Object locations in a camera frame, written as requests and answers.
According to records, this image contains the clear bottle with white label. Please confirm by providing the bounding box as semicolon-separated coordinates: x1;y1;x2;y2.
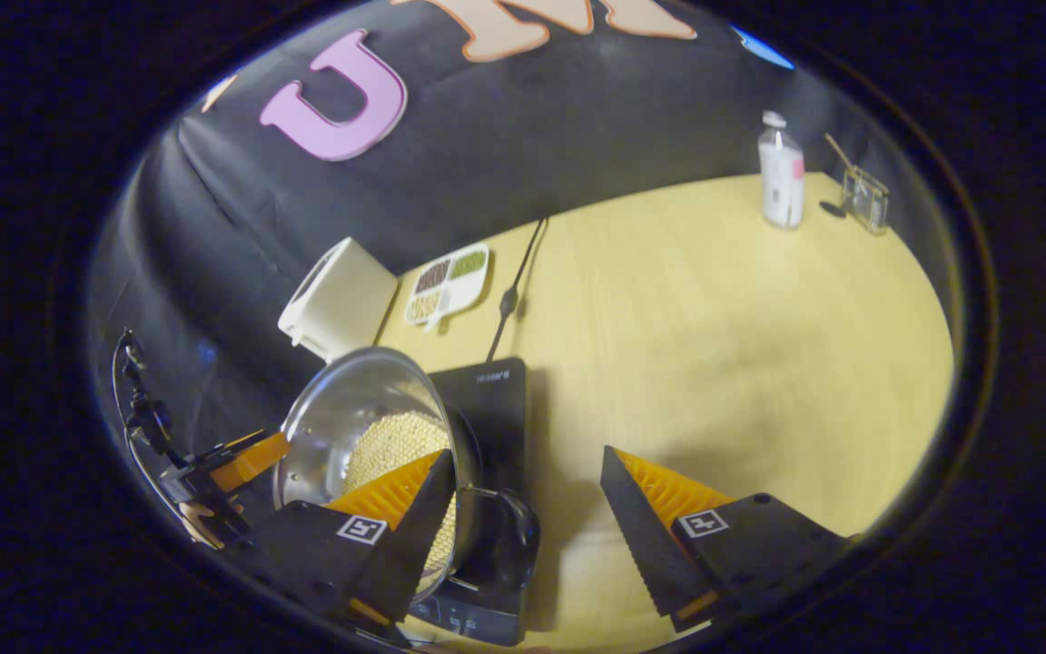
757;111;805;230

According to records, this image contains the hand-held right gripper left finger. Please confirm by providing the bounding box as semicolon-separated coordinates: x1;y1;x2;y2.
242;450;458;637

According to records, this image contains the white divided bean dish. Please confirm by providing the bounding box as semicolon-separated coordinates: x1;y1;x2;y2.
403;243;491;330

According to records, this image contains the glass jar with wooden stick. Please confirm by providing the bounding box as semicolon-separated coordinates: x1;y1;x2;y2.
824;133;890;235

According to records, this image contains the black induction cooktop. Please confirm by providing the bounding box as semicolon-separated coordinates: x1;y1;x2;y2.
405;357;528;648

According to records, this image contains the white box appliance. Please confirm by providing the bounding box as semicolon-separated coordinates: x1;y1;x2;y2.
278;237;400;364

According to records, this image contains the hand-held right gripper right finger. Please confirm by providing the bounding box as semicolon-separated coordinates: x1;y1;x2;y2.
600;445;851;634

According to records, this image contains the steel pot with black handles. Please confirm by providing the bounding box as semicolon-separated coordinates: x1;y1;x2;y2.
271;347;542;591

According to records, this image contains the black power cable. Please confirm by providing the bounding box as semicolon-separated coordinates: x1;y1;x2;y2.
485;216;548;364

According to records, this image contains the heap of yellow soybeans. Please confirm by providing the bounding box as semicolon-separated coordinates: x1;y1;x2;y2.
343;411;457;573

